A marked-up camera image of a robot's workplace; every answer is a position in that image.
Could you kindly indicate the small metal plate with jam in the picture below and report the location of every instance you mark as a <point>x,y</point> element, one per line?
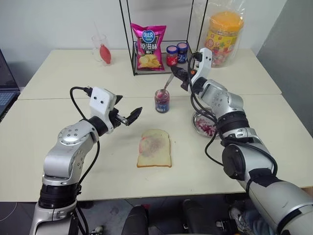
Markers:
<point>204,124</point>

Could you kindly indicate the pink potato chips bag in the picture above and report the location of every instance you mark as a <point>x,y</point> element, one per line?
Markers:
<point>148,46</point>

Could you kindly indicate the clear drinking glass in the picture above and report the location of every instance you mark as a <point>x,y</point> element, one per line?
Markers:
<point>96,46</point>

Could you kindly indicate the red jam jar blue lid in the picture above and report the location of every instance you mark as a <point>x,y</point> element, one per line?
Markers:
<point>172,57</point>

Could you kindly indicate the white straw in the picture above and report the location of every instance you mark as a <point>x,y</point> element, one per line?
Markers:
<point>97,30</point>

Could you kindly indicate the candy jar with orange lid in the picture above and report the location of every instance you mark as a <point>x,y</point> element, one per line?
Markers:
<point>226,36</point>

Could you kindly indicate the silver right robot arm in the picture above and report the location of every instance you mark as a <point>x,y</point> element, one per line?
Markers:
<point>281,203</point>

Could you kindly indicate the white bread slice with jam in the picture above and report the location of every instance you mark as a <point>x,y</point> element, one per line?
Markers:
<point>154,149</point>

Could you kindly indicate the open glass jam jar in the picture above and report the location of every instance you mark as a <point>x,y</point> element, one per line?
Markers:
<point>162,104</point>

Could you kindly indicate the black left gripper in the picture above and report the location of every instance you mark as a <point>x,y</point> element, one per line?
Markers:
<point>115,117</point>

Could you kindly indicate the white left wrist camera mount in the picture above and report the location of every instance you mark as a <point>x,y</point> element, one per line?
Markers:
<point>100,102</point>

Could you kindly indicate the clear plastic bag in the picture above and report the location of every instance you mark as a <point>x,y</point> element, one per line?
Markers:
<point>240,58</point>

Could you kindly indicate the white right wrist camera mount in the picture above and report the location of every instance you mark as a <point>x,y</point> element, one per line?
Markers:
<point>203,63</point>

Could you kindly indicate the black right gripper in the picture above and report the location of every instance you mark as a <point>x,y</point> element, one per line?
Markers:
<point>185,77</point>

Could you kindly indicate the metal spoon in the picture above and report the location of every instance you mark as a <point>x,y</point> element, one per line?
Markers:
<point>168,82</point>

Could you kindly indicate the person's sneaker and jeans leg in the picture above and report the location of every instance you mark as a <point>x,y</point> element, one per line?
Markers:
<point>247,220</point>

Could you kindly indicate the small white shoe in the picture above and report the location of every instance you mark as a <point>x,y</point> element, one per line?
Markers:
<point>97,229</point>

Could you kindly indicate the red object in glass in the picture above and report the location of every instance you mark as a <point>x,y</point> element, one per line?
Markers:
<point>106,55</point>

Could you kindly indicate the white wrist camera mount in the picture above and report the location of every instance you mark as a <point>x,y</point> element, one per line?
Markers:
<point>203,63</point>
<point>100,102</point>

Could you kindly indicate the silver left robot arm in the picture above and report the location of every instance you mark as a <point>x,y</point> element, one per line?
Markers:
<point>66,156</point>

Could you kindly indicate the dark laptop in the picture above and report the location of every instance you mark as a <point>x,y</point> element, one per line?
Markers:
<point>6,83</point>

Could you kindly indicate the dark rounded shape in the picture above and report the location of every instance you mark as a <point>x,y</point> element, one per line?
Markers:
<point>138,220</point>
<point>192,215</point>

